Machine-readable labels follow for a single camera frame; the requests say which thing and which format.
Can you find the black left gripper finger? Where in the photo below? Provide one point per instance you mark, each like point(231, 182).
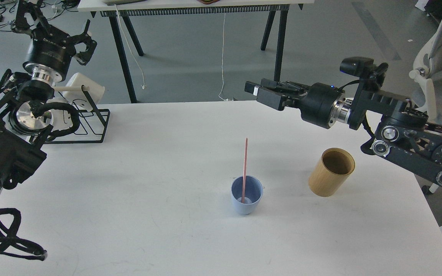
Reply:
point(85, 36)
point(84, 55)

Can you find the white mug on rack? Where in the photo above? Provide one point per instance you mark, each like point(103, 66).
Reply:
point(77, 97)

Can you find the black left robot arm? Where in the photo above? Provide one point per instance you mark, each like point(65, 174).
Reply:
point(28, 118)

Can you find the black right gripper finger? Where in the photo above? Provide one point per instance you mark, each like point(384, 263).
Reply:
point(271, 85)
point(270, 98)

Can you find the white background table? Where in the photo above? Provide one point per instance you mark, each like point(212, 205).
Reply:
point(120, 11)

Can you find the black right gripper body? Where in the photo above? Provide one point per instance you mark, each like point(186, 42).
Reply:
point(316, 102)

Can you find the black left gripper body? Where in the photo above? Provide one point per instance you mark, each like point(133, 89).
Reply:
point(51, 48)

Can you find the tan bamboo cylinder holder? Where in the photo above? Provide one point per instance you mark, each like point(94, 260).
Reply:
point(332, 170)

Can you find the light blue plastic cup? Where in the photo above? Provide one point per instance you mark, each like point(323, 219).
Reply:
point(245, 196)

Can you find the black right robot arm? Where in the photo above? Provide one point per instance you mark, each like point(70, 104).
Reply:
point(399, 132)

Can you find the pink chopstick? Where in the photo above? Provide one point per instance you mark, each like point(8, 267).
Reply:
point(244, 176)

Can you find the black wire mug rack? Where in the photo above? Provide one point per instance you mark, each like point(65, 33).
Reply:
point(92, 125)

